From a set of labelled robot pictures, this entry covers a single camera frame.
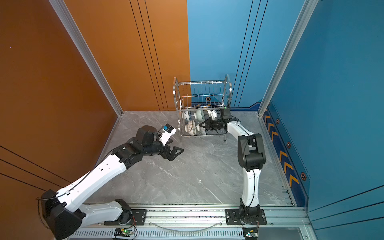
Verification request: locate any white brown lattice bowl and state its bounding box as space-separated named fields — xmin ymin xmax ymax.
xmin=185 ymin=120 xmax=197 ymax=136

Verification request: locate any stainless steel dish rack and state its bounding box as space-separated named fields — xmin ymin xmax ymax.
xmin=173 ymin=74 xmax=233 ymax=140

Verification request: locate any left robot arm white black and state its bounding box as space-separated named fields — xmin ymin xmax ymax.
xmin=39 ymin=124 xmax=184 ymax=240

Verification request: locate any dark blue petal bowl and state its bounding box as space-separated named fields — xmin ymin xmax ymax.
xmin=197 ymin=123 xmax=207 ymax=136

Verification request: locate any blue floral white bowl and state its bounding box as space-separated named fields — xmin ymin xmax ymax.
xmin=182 ymin=111 xmax=192 ymax=122

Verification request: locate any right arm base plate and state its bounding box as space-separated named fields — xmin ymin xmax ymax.
xmin=225 ymin=209 xmax=267 ymax=226

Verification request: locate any aluminium front rail frame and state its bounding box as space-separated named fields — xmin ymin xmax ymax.
xmin=64 ymin=205 xmax=317 ymax=240

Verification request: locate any left aluminium corner post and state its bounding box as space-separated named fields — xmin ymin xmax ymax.
xmin=49 ymin=0 xmax=123 ymax=117

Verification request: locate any aluminium corner post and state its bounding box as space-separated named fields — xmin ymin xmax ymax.
xmin=49 ymin=0 xmax=123 ymax=117
xmin=258 ymin=0 xmax=319 ymax=117

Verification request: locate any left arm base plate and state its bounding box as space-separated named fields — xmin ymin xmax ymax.
xmin=118 ymin=209 xmax=147 ymax=226

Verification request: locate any pale green ribbed bowl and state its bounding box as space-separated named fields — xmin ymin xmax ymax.
xmin=194 ymin=110 xmax=205 ymax=122

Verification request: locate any left green circuit board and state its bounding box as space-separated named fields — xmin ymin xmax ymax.
xmin=113 ymin=228 xmax=136 ymax=240

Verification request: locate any green circuit board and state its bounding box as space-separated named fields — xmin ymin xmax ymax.
xmin=243 ymin=228 xmax=259 ymax=240
xmin=113 ymin=228 xmax=136 ymax=240

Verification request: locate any clear cable on rail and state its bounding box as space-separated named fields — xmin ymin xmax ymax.
xmin=146 ymin=220 xmax=226 ymax=233

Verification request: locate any right green circuit board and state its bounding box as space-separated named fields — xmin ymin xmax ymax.
xmin=243 ymin=228 xmax=259 ymax=240

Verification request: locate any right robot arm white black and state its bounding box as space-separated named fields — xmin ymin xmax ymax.
xmin=199 ymin=107 xmax=267 ymax=226

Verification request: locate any right aluminium corner post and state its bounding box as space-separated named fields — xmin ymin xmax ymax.
xmin=258 ymin=0 xmax=319 ymax=117

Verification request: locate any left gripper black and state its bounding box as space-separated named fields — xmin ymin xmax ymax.
xmin=142 ymin=136 xmax=185 ymax=161

